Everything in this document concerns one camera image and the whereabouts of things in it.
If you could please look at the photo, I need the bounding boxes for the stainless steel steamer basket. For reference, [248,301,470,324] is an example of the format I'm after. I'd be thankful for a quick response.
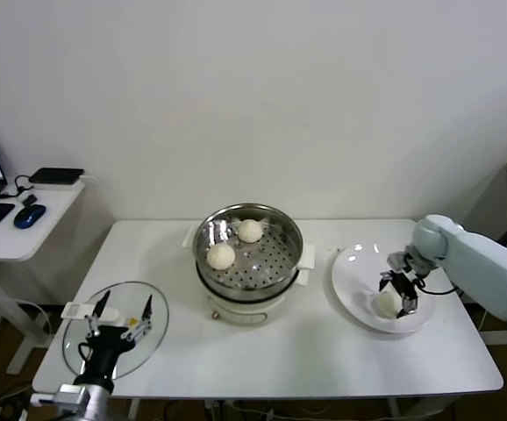
[193,202,304,303]

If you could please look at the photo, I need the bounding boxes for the thin black desk cable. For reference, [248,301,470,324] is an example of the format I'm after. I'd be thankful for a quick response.
[1,174,35,196]

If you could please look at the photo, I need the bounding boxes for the white side desk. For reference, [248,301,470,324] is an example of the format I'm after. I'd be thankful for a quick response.
[0,177,88,374]

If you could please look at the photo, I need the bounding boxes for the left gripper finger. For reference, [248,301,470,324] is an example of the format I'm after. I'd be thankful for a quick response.
[85,289,112,339]
[120,294,154,342]

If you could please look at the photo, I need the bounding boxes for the black flat device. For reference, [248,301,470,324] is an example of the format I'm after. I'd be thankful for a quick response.
[28,167,86,185]

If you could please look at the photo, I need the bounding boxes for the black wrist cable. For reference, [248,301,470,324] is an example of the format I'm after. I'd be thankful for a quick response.
[415,275,461,297]

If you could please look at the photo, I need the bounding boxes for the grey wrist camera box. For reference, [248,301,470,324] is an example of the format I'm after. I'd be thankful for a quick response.
[387,249,439,275]

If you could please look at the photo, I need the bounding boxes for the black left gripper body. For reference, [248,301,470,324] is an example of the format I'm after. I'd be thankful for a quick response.
[79,325,136,388]

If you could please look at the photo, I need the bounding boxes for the blue computer mouse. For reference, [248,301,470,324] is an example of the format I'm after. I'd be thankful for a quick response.
[13,203,47,229]

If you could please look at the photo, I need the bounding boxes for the white floor cable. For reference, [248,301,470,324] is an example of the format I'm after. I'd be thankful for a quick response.
[14,296,55,337]

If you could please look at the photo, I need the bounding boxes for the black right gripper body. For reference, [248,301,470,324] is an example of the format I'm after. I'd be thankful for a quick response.
[390,269,421,304]

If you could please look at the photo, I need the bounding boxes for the white steamed baozi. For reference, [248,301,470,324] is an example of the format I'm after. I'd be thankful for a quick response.
[206,243,237,271]
[374,292,402,319]
[237,218,264,244]

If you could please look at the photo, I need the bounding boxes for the white round plate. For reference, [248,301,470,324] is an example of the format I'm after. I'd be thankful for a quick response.
[331,243,437,335]

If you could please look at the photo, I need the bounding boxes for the glass lid with white handle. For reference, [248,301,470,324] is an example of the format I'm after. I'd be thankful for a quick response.
[61,280,170,381]

